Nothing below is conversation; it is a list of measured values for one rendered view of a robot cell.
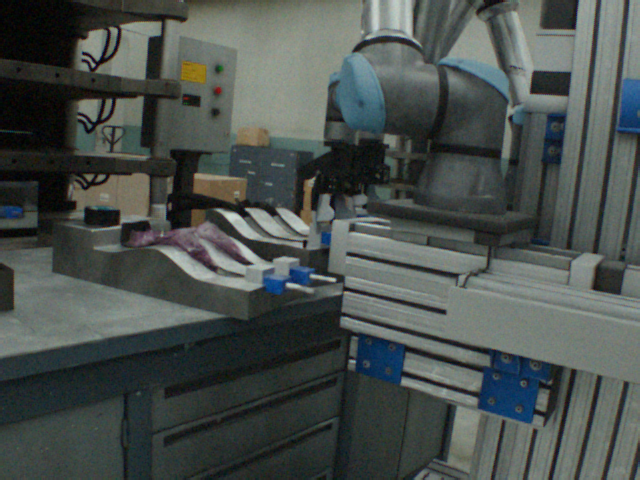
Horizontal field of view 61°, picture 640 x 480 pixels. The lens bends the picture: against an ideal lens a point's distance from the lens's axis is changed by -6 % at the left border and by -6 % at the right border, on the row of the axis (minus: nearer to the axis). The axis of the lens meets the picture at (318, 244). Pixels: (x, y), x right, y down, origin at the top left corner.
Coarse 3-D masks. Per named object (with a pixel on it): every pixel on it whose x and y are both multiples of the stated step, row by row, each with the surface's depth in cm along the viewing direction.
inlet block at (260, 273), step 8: (256, 264) 112; (264, 264) 112; (248, 272) 108; (256, 272) 107; (264, 272) 108; (272, 272) 111; (248, 280) 108; (256, 280) 108; (264, 280) 107; (272, 280) 107; (280, 280) 106; (288, 280) 108; (272, 288) 107; (280, 288) 106; (288, 288) 107; (296, 288) 107; (304, 288) 106; (312, 288) 106
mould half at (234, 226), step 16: (208, 208) 153; (256, 208) 162; (224, 224) 148; (240, 224) 147; (272, 224) 155; (304, 224) 164; (240, 240) 144; (256, 240) 140; (272, 240) 141; (272, 256) 137; (288, 256) 134; (304, 256) 130; (320, 256) 133; (320, 272) 134
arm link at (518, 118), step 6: (516, 108) 132; (522, 108) 129; (516, 114) 131; (522, 114) 129; (516, 120) 130; (522, 120) 129; (516, 126) 130; (522, 126) 129; (516, 132) 130; (516, 138) 130; (516, 144) 130; (510, 150) 133; (516, 150) 130; (510, 156) 133; (516, 156) 130
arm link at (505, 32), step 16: (496, 0) 139; (512, 0) 139; (480, 16) 144; (496, 16) 141; (512, 16) 140; (496, 32) 142; (512, 32) 140; (496, 48) 143; (512, 48) 140; (512, 64) 141; (528, 64) 141; (512, 80) 142; (528, 80) 140; (512, 96) 143; (512, 112) 143
